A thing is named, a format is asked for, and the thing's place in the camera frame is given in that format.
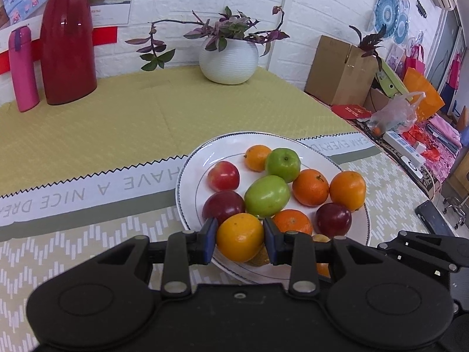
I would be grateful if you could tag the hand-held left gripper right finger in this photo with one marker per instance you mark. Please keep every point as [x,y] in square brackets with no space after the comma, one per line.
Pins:
[271,242]

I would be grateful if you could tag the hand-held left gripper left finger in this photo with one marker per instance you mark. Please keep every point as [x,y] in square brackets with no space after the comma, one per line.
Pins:
[210,240]

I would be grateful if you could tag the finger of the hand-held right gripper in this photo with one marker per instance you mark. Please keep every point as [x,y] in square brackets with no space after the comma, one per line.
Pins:
[425,253]

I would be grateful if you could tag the dark red plum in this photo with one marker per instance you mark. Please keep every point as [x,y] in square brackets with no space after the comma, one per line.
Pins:
[333,220]
[223,206]

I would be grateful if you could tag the oblong green apple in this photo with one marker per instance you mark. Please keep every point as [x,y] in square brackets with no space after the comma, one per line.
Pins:
[266,195]

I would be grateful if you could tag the red apple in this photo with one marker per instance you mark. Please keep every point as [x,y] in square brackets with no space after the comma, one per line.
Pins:
[223,176]

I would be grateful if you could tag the round green apple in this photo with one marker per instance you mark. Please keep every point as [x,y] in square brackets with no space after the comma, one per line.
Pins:
[282,162]

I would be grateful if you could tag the small yellow orange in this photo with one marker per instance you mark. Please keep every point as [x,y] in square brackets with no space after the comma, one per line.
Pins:
[257,157]

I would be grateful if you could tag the white plate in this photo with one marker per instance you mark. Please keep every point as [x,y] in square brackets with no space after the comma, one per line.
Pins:
[205,154]

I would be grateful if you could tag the black smartphone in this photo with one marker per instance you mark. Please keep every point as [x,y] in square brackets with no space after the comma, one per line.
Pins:
[434,216]

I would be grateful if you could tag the white power strip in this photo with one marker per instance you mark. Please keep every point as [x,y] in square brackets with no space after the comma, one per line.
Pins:
[403,146]

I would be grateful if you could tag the clear plastic bag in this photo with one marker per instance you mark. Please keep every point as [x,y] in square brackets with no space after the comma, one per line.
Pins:
[394,115]

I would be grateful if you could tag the red envelope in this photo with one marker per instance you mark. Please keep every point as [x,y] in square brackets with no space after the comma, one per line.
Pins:
[351,112]

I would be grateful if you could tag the orange paper bag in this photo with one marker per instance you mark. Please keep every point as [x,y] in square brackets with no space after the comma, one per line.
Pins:
[425,95]

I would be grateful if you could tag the green white box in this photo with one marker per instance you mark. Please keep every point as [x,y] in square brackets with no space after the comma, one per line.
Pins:
[392,80]

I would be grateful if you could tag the purple plant in white pot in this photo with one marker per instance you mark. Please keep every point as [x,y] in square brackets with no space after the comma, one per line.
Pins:
[229,62]

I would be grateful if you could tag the cardboard box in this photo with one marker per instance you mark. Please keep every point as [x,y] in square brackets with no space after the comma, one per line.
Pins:
[333,73]

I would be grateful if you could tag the pink gift bag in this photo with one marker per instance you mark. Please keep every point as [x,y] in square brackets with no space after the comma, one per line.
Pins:
[416,57]

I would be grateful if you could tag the dark purple plant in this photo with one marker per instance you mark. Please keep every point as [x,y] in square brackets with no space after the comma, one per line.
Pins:
[370,42]

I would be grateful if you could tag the red thermos jug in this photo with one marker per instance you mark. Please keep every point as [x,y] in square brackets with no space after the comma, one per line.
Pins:
[67,44]

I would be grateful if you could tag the large blue paper fan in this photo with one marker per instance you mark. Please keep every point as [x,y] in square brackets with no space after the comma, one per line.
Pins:
[386,13]

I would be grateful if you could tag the pink bottle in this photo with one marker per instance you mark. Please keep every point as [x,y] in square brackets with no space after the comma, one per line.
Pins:
[24,73]

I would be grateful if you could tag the black wall hook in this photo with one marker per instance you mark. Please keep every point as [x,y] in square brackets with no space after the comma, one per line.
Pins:
[421,9]

